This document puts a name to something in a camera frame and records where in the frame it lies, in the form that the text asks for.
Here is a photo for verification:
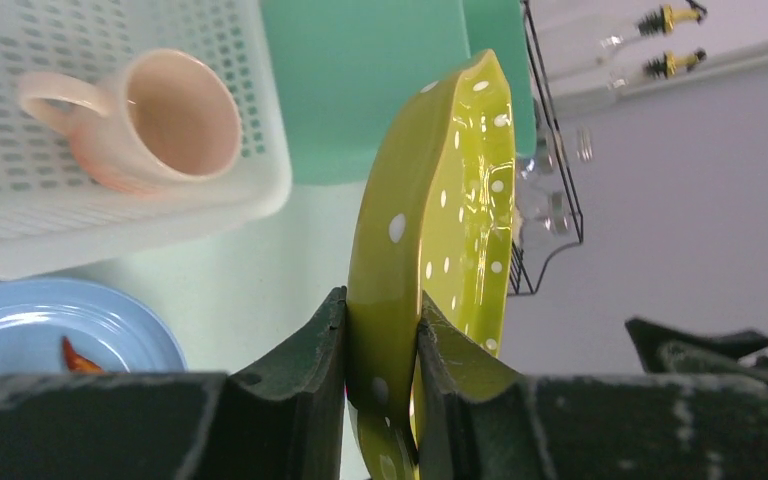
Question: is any glass jar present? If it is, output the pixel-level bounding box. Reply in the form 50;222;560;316
516;127;594;182
516;188;575;253

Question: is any glass oil bottle gold spout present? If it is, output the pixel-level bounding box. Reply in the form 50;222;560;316
529;0;709;81

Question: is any black wire two-tier rack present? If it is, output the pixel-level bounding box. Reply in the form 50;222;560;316
508;1;584;297

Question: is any green scalloped plate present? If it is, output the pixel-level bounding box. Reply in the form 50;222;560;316
346;50;519;479

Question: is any green plastic waste bin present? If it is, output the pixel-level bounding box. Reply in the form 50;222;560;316
261;1;536;185

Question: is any blue round plate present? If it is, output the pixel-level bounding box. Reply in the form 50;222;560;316
0;277;187;375

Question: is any orange chicken wing toy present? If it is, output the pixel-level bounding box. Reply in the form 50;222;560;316
61;336;105;374

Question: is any pink ceramic mug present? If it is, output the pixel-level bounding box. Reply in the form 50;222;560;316
17;49;243;193

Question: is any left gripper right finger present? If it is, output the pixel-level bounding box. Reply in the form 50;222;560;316
418;299;768;479

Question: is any white plastic perforated basket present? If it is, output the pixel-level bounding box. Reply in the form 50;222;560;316
0;1;292;280

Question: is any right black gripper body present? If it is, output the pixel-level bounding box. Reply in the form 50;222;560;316
625;317;768;387

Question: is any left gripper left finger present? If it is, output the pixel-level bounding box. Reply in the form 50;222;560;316
0;287;347;479

